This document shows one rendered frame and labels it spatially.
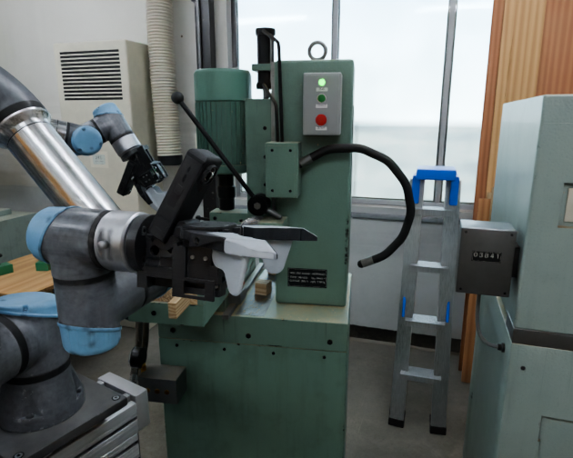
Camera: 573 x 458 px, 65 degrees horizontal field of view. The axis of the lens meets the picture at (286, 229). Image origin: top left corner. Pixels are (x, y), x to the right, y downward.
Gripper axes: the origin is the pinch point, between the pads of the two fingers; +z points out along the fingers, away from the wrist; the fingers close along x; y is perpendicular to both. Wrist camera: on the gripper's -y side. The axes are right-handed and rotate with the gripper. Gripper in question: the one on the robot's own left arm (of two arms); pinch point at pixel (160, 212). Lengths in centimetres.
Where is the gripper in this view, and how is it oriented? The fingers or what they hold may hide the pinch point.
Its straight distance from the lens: 145.6
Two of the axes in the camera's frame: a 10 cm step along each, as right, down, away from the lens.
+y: 8.5, -4.6, -2.5
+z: 5.0, 8.6, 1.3
